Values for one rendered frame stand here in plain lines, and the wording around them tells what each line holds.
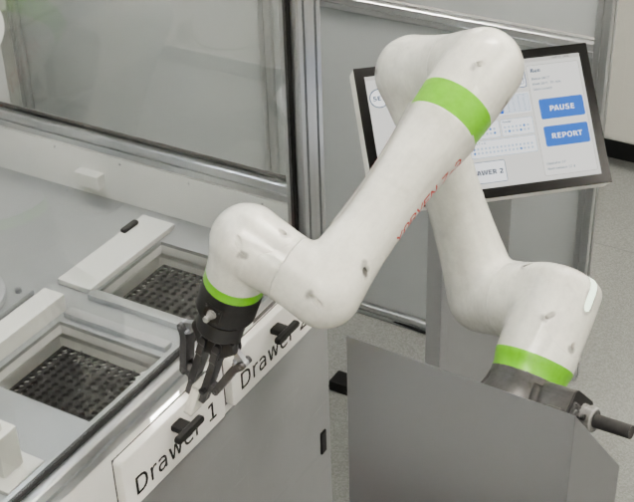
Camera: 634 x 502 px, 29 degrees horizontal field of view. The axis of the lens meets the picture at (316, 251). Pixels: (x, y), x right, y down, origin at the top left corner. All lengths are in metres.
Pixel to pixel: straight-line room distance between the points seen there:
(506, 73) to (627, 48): 2.79
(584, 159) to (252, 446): 0.93
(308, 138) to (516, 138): 0.55
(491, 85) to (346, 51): 1.73
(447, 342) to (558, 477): 1.13
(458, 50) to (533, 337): 0.46
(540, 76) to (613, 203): 1.91
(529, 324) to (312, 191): 0.59
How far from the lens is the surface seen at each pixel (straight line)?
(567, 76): 2.76
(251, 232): 1.72
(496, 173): 2.66
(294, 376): 2.53
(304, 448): 2.68
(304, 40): 2.24
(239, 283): 1.76
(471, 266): 2.08
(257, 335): 2.30
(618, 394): 3.69
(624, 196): 4.65
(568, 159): 2.71
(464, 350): 2.99
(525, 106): 2.71
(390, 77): 1.99
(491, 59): 1.85
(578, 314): 1.99
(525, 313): 1.99
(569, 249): 3.50
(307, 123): 2.31
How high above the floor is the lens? 2.27
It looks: 32 degrees down
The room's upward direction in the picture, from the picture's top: 2 degrees counter-clockwise
